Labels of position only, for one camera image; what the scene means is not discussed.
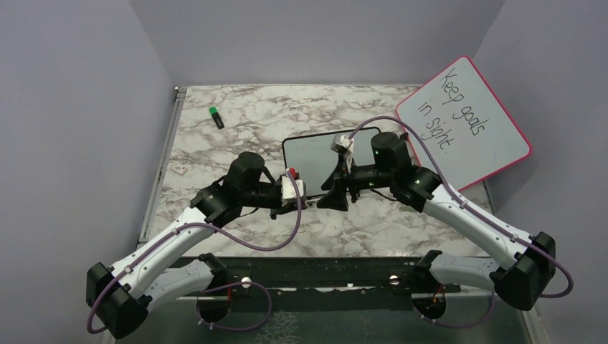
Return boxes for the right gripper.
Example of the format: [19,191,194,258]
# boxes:
[317,153,394,211]

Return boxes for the black framed small whiteboard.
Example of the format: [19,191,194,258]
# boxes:
[282,126,381,199]

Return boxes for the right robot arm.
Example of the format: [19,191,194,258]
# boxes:
[317,132,556,311]

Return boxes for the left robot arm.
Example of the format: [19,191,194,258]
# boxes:
[85,152,305,339]

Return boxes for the pink framed written whiteboard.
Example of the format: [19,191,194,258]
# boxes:
[396,56,532,191]

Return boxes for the small white tag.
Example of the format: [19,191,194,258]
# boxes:
[171,163,188,176]

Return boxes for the green highlighter pen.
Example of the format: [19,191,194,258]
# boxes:
[209,107,225,129]

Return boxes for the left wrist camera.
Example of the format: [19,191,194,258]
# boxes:
[280,168,306,206]

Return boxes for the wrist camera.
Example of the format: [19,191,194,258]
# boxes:
[331,134,354,156]
[280,168,306,206]

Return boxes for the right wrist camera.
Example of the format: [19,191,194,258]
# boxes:
[331,134,354,156]

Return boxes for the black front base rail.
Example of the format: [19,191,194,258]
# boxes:
[130,254,507,315]

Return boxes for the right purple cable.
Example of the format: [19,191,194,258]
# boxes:
[348,116,575,330]

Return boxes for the purple cable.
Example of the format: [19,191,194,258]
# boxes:
[86,168,304,334]
[348,116,575,330]

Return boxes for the aluminium frame rail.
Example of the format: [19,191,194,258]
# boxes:
[102,86,189,252]

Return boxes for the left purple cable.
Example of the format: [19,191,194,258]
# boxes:
[86,168,304,334]

